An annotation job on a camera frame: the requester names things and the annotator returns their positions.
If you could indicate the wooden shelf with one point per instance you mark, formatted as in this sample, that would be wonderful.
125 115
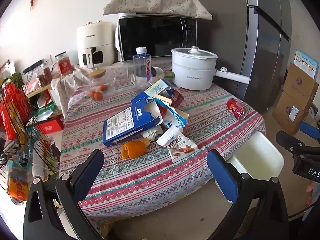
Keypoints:
37 92

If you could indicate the blue printed leaflet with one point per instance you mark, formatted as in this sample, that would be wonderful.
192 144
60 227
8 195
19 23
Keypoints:
306 63

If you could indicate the floral microwave cover cloth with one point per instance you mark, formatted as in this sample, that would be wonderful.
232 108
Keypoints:
155 3

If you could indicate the red cardboard box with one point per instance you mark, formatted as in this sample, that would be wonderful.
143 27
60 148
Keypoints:
50 127

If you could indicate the black power strip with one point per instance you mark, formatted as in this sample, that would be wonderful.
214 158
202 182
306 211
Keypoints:
32 66

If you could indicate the dark green squash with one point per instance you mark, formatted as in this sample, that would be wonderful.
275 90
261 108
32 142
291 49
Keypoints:
154 72

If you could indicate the red label jar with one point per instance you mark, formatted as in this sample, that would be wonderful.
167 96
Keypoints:
63 63

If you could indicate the white plastic wrapper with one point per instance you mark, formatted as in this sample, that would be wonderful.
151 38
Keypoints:
170 137

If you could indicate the clear plastic water bottle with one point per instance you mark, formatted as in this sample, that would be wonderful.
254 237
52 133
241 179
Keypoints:
141 67

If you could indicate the orange peel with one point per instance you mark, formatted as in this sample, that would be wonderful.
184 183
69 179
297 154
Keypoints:
132 150

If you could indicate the dark red spice jar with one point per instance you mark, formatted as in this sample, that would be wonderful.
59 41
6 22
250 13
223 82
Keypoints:
47 76

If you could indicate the red plastic bag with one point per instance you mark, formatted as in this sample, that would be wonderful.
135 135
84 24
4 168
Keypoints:
15 107

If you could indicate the crumpled white tissue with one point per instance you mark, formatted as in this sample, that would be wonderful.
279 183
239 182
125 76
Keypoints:
152 133

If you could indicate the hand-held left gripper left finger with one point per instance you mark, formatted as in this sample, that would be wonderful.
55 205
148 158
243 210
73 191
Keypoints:
88 172

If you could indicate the large blue cardboard box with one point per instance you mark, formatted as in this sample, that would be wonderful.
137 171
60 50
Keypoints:
135 125

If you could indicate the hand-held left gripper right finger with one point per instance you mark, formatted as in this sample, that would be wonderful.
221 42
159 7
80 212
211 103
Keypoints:
222 177

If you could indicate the dark red drink carton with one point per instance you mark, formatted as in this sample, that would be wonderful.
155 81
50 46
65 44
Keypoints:
177 98

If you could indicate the light blue milk carton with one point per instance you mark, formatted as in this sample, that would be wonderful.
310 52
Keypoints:
157 87

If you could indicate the white ceramic bowl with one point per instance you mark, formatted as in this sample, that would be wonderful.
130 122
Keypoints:
161 77

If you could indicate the white and blue milk carton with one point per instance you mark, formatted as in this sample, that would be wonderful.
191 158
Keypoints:
175 120

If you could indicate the grey refrigerator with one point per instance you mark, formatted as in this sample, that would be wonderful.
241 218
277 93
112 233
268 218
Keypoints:
262 55

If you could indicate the white plastic chair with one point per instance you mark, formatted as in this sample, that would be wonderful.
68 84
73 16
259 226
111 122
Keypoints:
257 155

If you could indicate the white paper towel roll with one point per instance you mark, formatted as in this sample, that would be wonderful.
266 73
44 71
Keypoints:
40 167

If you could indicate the nut snack wrapper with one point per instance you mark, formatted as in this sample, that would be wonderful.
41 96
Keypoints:
182 150

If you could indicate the orange snack packet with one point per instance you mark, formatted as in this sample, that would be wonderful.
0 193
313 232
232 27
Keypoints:
17 190

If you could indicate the black microwave oven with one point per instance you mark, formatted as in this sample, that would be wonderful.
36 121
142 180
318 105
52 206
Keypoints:
155 35

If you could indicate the green plastic bag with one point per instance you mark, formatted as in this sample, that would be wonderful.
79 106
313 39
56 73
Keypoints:
46 110

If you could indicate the glass jar with wooden lid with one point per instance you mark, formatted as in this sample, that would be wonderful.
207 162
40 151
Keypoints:
100 82

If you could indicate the white electric cooking pot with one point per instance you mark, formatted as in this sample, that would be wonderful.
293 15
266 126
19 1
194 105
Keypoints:
192 75

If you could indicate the cream air fryer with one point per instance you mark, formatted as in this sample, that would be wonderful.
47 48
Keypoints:
100 37

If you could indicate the tangerine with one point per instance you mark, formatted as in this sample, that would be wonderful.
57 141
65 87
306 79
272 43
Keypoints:
98 96
92 94
102 88

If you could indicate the red drink can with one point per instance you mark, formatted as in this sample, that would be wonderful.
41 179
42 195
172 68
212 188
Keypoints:
236 108

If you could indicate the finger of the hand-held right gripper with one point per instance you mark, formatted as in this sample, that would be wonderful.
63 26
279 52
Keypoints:
310 130
287 140

